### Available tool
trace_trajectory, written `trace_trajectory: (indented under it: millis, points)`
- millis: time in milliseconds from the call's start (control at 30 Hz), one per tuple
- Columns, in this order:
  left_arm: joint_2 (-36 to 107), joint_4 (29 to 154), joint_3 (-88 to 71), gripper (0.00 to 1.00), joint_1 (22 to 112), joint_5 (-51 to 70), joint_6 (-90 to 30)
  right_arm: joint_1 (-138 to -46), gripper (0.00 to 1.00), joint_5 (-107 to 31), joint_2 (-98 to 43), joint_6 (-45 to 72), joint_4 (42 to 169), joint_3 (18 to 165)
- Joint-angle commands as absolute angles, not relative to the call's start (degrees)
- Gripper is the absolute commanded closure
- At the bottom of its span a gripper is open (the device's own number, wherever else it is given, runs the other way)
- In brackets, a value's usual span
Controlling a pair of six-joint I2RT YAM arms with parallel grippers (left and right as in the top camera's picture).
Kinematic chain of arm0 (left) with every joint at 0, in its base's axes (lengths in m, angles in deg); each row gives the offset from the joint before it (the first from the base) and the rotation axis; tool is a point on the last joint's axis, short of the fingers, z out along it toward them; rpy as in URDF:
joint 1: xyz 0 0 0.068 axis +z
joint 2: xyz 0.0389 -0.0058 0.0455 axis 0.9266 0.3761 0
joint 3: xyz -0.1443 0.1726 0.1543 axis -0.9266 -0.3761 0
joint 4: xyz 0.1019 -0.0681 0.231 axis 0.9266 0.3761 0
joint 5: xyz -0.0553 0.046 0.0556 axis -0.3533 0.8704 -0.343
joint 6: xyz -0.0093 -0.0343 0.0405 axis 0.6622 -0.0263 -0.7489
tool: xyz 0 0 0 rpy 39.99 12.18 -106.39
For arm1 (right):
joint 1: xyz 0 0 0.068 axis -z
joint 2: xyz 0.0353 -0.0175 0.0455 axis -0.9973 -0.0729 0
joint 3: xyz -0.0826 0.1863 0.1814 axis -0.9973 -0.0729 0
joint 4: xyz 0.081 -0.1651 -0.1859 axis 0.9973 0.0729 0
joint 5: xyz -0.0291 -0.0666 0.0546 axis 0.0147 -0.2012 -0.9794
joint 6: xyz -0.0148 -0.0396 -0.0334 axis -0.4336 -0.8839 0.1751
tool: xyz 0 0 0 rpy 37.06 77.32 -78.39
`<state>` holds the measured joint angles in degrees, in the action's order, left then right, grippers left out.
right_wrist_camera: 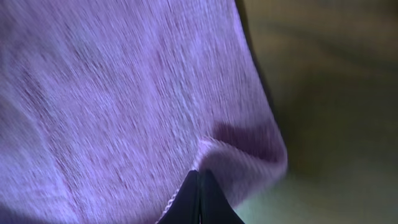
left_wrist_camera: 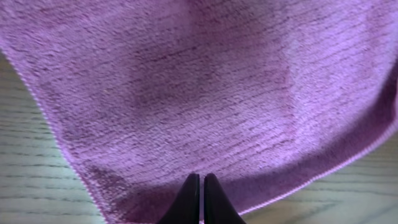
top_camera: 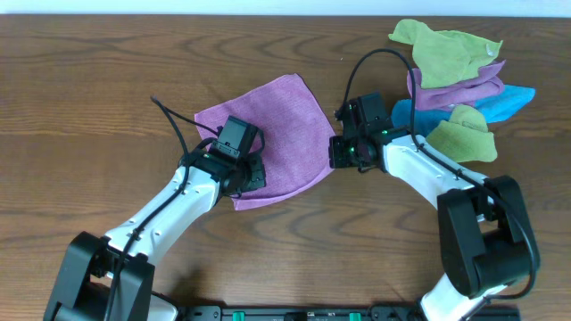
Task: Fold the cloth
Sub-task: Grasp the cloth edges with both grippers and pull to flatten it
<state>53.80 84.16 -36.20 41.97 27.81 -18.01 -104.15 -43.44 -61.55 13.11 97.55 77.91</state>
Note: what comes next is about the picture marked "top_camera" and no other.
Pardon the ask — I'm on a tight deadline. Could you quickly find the purple microfiber cloth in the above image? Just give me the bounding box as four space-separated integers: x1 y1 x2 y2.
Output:
194 74 334 210

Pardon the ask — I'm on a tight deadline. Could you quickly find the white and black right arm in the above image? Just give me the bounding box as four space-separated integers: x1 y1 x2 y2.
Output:
328 128 540 320

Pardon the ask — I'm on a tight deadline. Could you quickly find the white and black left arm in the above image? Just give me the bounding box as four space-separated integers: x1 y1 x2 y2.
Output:
44 147 266 320

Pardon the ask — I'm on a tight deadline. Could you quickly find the green cloth near pile front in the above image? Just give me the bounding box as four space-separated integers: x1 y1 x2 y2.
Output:
426 105 498 163

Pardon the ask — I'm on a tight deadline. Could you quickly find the purple cloth in pile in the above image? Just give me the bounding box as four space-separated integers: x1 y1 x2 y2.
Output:
407 61 505 111

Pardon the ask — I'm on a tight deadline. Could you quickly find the green cloth at pile top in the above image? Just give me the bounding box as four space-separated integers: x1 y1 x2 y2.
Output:
388 19 503 89

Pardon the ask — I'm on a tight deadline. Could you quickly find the blue microfiber cloth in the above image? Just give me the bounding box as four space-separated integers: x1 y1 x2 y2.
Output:
391 85 536 136

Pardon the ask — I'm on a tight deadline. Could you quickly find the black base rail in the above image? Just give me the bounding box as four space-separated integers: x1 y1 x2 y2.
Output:
176 304 521 321

